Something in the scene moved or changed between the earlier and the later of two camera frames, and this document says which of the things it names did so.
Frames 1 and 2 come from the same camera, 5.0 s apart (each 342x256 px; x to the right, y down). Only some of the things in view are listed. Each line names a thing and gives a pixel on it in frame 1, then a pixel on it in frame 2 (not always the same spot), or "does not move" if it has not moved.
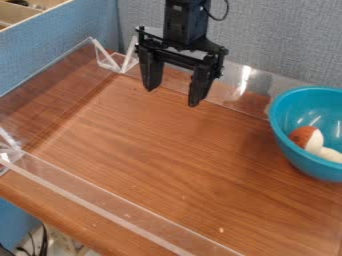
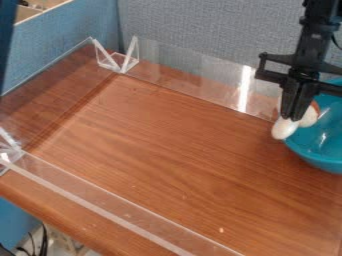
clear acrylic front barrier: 169,232 does not move
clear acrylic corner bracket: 113,60 does not move
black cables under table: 44,245 does not move
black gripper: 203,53 to 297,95
